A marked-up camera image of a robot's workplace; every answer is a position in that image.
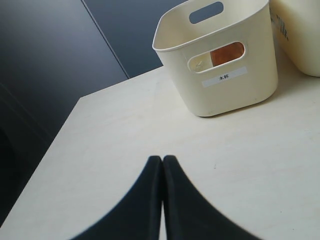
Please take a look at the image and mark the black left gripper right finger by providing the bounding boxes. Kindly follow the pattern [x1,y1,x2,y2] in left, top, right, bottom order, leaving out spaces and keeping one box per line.
[162,155,255,240]

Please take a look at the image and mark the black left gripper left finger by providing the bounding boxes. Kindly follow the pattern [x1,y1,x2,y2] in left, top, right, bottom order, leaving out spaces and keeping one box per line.
[73,155,162,240]

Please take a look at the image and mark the brown wooden cup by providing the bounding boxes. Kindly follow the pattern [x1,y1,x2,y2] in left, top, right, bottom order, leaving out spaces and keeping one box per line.
[210,42,245,67]

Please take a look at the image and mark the cream bin left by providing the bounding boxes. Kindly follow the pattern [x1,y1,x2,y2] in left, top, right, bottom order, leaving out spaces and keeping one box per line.
[152,0,278,117]

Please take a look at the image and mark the cream bin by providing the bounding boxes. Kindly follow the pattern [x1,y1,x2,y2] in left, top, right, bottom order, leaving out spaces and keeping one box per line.
[269,0,320,77]
[152,0,278,117]

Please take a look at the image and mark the cream bin middle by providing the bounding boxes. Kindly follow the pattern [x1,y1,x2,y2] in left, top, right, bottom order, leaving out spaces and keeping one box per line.
[269,0,320,77]

